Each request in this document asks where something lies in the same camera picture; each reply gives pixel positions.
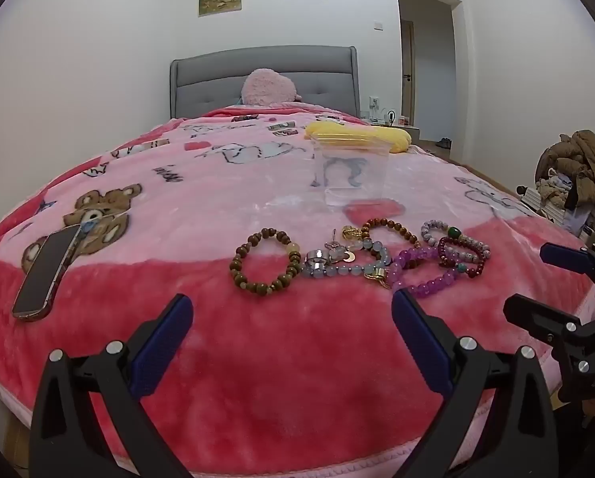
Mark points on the pink plush pillow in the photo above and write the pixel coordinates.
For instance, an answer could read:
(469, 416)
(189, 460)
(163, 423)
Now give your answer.
(267, 87)

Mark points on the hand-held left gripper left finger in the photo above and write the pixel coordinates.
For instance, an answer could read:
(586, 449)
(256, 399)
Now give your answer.
(170, 331)

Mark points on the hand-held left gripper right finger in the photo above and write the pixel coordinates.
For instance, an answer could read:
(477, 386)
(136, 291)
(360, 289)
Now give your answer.
(417, 331)

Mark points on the wall outlet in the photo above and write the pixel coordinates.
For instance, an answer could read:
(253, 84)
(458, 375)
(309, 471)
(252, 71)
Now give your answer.
(374, 103)

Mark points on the door frame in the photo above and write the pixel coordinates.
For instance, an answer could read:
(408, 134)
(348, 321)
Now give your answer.
(455, 59)

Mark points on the smartphone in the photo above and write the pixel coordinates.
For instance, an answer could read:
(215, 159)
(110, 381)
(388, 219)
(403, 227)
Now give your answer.
(45, 274)

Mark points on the yellow plush pillow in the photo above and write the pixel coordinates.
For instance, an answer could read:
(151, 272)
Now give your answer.
(397, 139)

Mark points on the pair of shoes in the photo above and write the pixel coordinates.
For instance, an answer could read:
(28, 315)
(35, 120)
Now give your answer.
(443, 143)

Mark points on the stud earring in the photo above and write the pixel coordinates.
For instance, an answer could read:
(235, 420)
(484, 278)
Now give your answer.
(335, 244)

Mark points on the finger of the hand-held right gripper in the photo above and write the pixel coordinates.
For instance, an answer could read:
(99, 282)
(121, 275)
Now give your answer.
(531, 313)
(561, 256)

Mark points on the white rack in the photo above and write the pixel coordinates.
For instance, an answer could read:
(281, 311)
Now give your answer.
(539, 201)

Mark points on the grey upholstered headboard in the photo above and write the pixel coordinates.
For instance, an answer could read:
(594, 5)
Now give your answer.
(217, 79)

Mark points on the clear plastic container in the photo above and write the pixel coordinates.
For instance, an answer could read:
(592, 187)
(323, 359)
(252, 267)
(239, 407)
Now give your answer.
(352, 174)

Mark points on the pink printed blanket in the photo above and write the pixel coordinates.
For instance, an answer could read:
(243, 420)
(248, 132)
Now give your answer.
(227, 368)

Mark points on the pile of clothes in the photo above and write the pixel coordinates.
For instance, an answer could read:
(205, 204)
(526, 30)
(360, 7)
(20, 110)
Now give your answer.
(584, 159)

